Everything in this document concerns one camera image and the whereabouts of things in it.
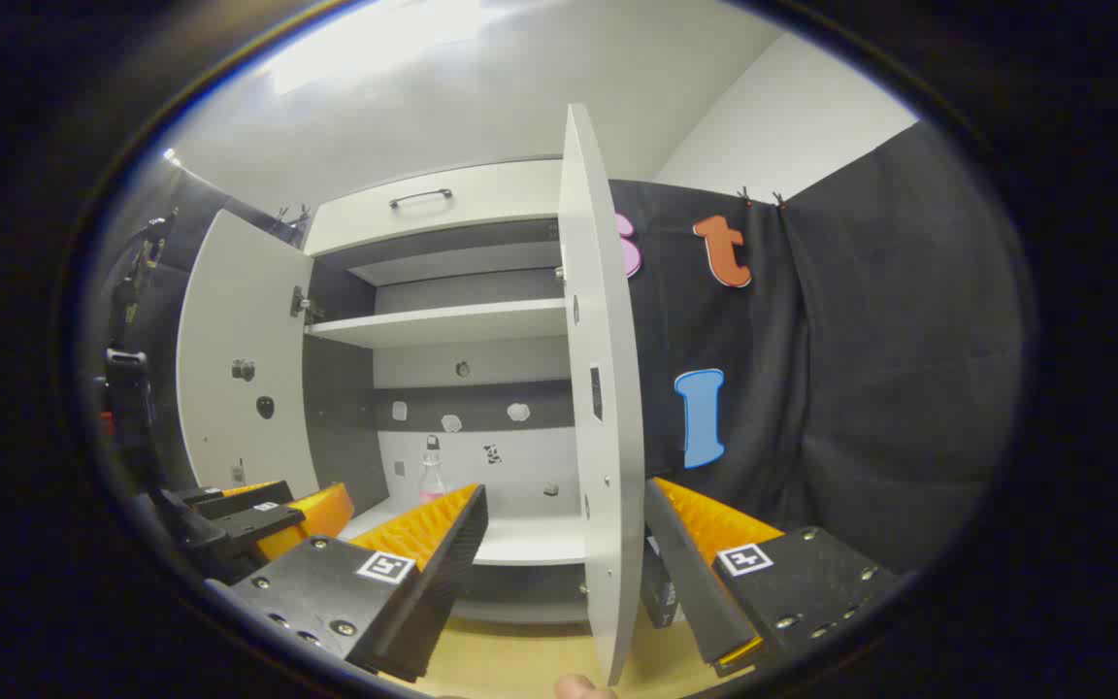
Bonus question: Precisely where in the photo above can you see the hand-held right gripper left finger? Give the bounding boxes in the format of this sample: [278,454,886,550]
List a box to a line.
[205,483,490,683]

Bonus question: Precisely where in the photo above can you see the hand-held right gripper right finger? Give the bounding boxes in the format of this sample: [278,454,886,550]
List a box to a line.
[643,476,902,679]

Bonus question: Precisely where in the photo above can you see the white cabinet door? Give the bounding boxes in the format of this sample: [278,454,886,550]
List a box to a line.
[176,209,319,501]

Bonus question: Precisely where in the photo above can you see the clear plastic bottle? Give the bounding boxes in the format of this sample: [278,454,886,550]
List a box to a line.
[418,435,450,504]

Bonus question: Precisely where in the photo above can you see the white cabinet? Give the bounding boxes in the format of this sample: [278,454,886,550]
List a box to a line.
[302,155,591,624]

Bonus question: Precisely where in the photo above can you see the white cabinet shelf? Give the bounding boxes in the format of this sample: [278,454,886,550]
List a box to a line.
[307,296,570,350]
[339,495,589,567]

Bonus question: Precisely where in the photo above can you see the white cabinet drawer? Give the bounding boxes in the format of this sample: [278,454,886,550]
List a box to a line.
[305,158,566,256]

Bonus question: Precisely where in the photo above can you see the dark blue small box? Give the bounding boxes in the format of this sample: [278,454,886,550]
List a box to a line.
[641,537,684,628]

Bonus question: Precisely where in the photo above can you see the black backdrop stand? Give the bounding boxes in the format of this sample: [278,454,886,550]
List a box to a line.
[111,209,178,346]

